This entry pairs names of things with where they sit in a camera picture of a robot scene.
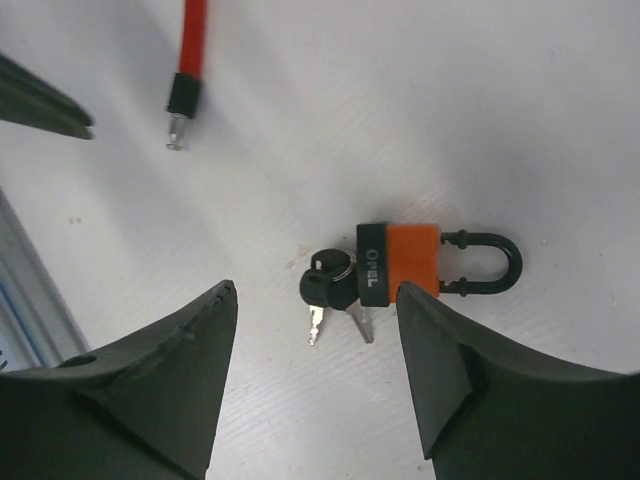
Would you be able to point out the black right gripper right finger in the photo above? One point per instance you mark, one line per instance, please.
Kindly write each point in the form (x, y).
(488, 407)

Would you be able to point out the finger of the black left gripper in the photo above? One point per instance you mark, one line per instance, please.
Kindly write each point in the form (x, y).
(28, 100)

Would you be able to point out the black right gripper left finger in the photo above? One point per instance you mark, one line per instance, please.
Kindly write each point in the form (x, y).
(143, 407)

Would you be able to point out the orange black padlock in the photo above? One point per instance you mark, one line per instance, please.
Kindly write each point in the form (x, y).
(391, 254)

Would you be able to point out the keys of orange padlock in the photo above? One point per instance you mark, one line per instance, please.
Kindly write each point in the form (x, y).
(331, 283)

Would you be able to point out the aluminium mounting rail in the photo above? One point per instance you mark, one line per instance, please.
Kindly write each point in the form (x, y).
(37, 329)

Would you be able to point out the red cable lock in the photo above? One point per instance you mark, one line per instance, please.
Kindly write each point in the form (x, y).
(187, 83)

